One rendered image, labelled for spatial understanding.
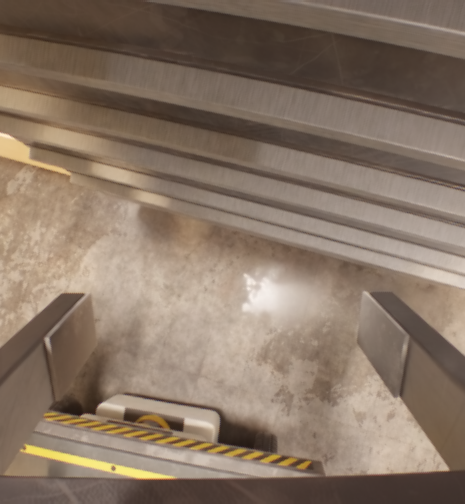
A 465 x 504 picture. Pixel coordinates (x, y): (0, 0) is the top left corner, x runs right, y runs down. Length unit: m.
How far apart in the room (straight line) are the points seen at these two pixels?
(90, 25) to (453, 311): 0.91
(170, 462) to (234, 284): 0.44
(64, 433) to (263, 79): 0.62
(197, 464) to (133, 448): 0.10
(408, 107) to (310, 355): 0.76
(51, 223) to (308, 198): 0.86
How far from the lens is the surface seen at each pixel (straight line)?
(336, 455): 0.97
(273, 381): 0.91
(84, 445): 0.69
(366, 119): 0.20
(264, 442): 0.82
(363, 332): 0.17
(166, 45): 0.21
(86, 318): 0.16
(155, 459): 0.65
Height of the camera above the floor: 0.89
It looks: 80 degrees down
